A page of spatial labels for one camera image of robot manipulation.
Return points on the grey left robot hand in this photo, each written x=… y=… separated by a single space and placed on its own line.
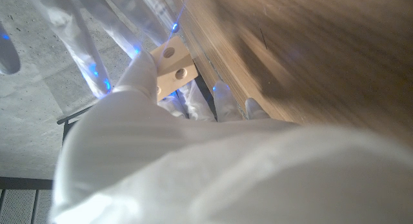
x=226 y=172

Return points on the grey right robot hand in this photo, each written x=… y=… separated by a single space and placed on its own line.
x=80 y=40

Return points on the wooden block with holes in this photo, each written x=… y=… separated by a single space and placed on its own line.
x=175 y=70

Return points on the wooden table panel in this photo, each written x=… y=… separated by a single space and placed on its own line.
x=219 y=75

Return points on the white perforated panel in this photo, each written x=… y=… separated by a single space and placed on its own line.
x=22 y=206

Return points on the black backdrop frame pole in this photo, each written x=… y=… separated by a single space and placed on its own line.
x=74 y=116

